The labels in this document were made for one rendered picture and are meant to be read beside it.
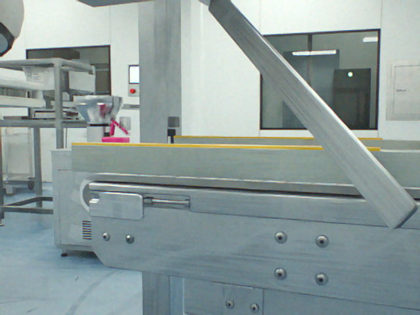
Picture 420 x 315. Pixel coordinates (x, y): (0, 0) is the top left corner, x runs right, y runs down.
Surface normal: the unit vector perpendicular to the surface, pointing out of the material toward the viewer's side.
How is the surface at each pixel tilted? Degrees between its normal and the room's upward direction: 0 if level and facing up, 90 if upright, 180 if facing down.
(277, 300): 90
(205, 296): 90
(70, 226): 90
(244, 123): 90
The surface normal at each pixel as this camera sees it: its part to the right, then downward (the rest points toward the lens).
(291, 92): -0.82, 0.00
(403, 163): -0.36, 0.07
